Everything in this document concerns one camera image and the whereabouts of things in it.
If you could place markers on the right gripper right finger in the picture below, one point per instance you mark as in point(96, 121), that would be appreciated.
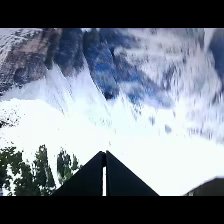
point(123, 181)

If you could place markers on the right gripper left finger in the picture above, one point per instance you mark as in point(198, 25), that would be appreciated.
point(88, 180)

